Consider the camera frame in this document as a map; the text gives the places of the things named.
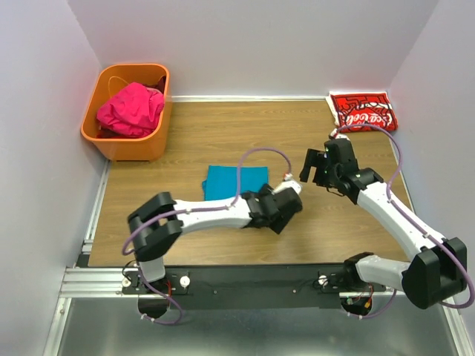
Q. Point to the blue t shirt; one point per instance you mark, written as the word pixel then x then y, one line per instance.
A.
pixel 221 181

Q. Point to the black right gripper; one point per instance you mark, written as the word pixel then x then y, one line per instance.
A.
pixel 315 158

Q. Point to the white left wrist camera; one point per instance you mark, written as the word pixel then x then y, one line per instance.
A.
pixel 288 182

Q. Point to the pink t shirt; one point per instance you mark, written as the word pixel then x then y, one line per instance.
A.
pixel 133 113

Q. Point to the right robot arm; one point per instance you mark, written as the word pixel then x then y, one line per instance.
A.
pixel 436 267

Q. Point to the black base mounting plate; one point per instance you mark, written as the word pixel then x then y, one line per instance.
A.
pixel 262 286

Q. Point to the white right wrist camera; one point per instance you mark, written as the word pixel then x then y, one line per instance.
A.
pixel 335 134

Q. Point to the orange plastic laundry basket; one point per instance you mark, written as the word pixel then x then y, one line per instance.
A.
pixel 109 82

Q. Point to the folded red coca-cola shirt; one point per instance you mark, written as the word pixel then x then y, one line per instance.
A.
pixel 361 111

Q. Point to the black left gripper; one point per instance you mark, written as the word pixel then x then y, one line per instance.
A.
pixel 279 222

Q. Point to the aluminium extrusion rail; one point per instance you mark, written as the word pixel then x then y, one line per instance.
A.
pixel 97 314

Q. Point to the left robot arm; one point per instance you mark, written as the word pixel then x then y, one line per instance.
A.
pixel 156 225

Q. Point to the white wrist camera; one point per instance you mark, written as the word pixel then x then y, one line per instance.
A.
pixel 288 182
pixel 335 134

